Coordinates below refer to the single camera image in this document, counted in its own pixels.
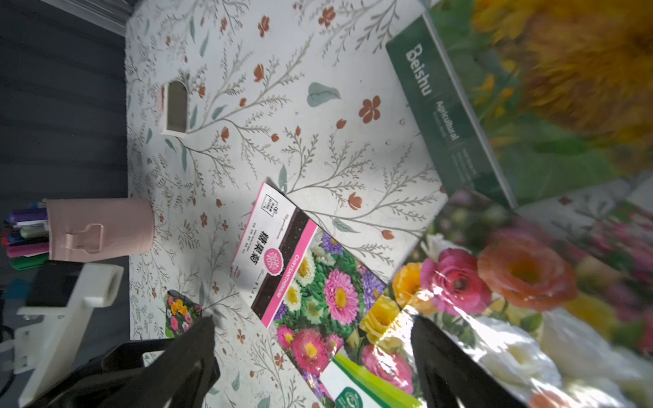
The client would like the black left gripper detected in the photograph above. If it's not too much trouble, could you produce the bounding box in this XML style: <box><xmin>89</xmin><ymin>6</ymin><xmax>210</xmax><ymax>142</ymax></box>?
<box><xmin>27</xmin><ymin>338</ymin><xmax>173</xmax><ymax>407</ymax></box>

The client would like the mixed ranunculus seed packet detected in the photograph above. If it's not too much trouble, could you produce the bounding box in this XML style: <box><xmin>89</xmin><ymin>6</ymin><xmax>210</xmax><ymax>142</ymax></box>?
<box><xmin>321</xmin><ymin>188</ymin><xmax>652</xmax><ymax>407</ymax></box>

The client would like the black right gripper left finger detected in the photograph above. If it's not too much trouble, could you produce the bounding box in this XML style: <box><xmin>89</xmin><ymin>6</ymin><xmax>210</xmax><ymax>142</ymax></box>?
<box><xmin>101</xmin><ymin>317</ymin><xmax>220</xmax><ymax>407</ymax></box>

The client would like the green mimosa seed packet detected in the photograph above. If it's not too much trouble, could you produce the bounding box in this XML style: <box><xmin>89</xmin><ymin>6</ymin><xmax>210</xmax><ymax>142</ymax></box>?
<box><xmin>164</xmin><ymin>290</ymin><xmax>203</xmax><ymax>338</ymax></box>

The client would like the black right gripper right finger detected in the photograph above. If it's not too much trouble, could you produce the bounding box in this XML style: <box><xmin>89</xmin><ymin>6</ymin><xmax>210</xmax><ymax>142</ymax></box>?
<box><xmin>411</xmin><ymin>316</ymin><xmax>525</xmax><ymax>407</ymax></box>

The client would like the yellow sunflower seed packet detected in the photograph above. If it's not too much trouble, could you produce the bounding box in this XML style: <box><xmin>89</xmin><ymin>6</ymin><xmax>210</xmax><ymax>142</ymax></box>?
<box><xmin>386</xmin><ymin>1</ymin><xmax>652</xmax><ymax>207</ymax></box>

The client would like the chrysanthemum seed packet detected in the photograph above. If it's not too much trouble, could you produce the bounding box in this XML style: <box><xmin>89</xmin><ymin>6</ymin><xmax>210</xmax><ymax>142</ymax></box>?
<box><xmin>231</xmin><ymin>183</ymin><xmax>385</xmax><ymax>403</ymax></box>

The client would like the pink pen cup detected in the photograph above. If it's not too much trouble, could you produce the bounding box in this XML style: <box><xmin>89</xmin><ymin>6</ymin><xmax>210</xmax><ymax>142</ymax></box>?
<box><xmin>2</xmin><ymin>197</ymin><xmax>156</xmax><ymax>271</ymax></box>

